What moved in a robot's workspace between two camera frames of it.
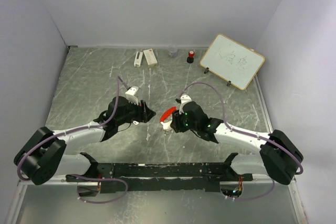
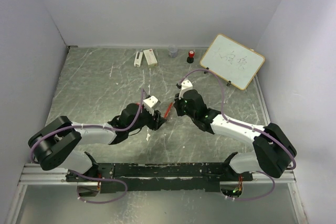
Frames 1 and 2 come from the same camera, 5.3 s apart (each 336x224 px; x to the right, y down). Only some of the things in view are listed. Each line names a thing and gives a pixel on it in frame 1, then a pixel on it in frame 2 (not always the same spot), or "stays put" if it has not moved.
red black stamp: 190,60 stays put
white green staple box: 150,57 stays put
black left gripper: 144,114 → 155,125
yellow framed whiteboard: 232,62 stays put
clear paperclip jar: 172,51 stays put
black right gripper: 176,122 → 177,105
